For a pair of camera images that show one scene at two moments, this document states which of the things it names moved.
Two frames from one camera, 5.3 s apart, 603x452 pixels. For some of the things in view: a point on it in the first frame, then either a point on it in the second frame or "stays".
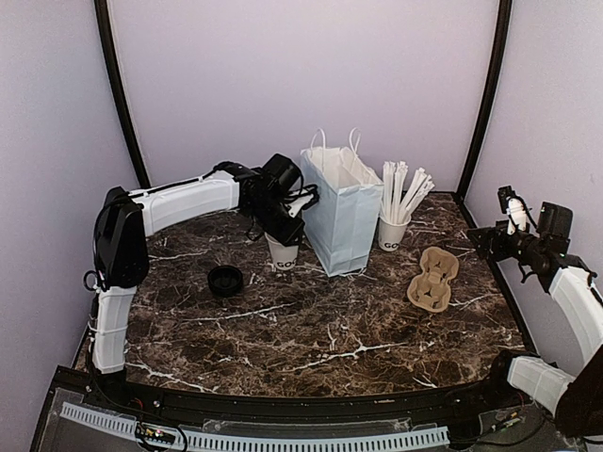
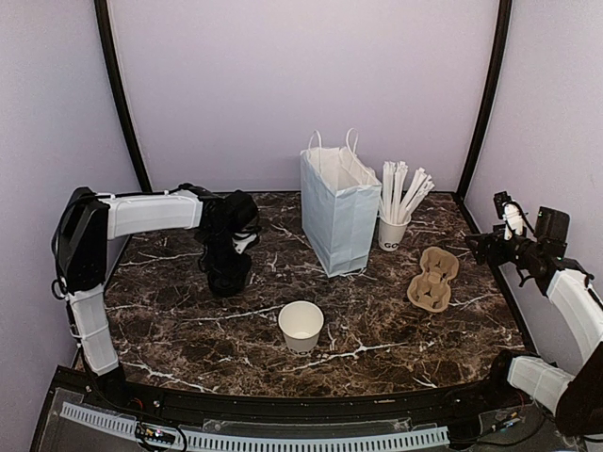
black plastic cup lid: x=225 y=281 stays
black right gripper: x=497 y=233 stays
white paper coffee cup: x=284 y=257 -> x=301 y=322
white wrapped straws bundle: x=397 y=202 stays
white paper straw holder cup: x=390 y=236 stays
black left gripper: x=287 y=236 -> x=244 y=264
